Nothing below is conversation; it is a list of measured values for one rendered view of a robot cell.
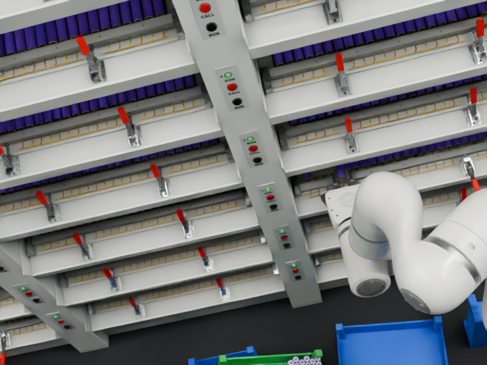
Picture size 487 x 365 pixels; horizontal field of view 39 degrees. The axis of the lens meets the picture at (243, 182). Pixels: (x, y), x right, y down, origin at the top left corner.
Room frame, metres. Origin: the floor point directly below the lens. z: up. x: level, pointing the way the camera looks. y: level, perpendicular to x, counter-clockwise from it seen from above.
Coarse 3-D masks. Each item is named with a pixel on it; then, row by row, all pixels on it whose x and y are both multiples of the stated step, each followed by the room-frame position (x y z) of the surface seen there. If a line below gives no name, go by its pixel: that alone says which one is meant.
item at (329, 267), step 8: (424, 232) 0.88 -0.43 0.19; (312, 256) 0.95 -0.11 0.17; (320, 256) 0.94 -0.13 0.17; (328, 256) 0.93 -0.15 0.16; (336, 256) 0.92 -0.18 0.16; (312, 264) 0.90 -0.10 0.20; (320, 264) 0.92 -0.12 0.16; (328, 264) 0.91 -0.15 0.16; (336, 264) 0.90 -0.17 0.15; (344, 264) 0.89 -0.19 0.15; (320, 272) 0.90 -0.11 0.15; (328, 272) 0.89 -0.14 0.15; (336, 272) 0.88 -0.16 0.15; (344, 272) 0.87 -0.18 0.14; (320, 280) 0.88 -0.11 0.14; (328, 280) 0.87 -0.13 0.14; (336, 280) 0.88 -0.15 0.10
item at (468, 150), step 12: (480, 144) 0.85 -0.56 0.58; (420, 156) 0.88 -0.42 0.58; (432, 156) 0.86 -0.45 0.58; (444, 156) 0.85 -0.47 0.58; (456, 156) 0.85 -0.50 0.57; (372, 168) 0.89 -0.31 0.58; (384, 168) 0.88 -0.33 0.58; (396, 168) 0.87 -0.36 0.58; (408, 168) 0.87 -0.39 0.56; (324, 180) 0.91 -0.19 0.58
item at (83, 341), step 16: (16, 240) 1.06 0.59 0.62; (0, 256) 1.00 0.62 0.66; (16, 256) 1.01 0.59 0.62; (16, 272) 1.00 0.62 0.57; (48, 288) 1.01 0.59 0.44; (32, 304) 1.01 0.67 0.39; (48, 304) 1.01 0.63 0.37; (48, 320) 1.01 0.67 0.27; (80, 320) 1.00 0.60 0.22; (64, 336) 1.01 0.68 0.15; (80, 336) 1.01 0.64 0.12; (96, 336) 1.00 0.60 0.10; (80, 352) 1.02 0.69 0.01
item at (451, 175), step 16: (368, 160) 0.93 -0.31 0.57; (400, 160) 0.90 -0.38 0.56; (480, 160) 0.83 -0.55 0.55; (320, 176) 0.94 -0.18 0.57; (416, 176) 0.85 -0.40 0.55; (432, 176) 0.84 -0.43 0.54; (448, 176) 0.82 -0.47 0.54; (464, 176) 0.81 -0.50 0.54; (480, 176) 0.80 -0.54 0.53; (320, 192) 0.91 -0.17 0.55; (304, 208) 0.89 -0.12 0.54; (320, 208) 0.87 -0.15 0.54
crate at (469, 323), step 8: (472, 296) 0.65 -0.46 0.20; (472, 304) 0.63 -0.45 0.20; (480, 304) 0.62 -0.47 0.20; (472, 312) 0.61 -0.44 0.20; (480, 312) 0.60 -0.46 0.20; (464, 320) 0.65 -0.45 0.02; (472, 320) 0.60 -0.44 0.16; (480, 320) 0.58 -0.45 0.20; (472, 328) 0.59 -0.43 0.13; (480, 328) 0.57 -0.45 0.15; (472, 336) 0.58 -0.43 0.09; (480, 336) 0.57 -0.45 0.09; (472, 344) 0.58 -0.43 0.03; (480, 344) 0.57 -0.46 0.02
